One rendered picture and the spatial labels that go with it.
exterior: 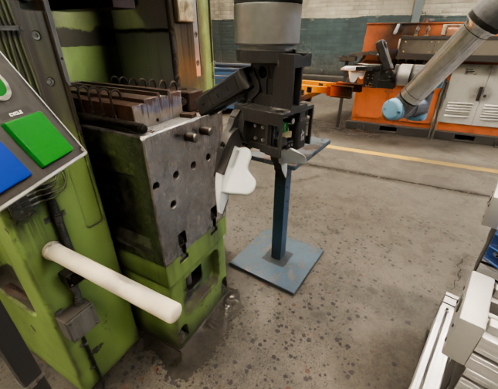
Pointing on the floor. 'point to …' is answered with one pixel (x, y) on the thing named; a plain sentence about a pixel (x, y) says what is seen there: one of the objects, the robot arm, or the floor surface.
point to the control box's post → (12, 344)
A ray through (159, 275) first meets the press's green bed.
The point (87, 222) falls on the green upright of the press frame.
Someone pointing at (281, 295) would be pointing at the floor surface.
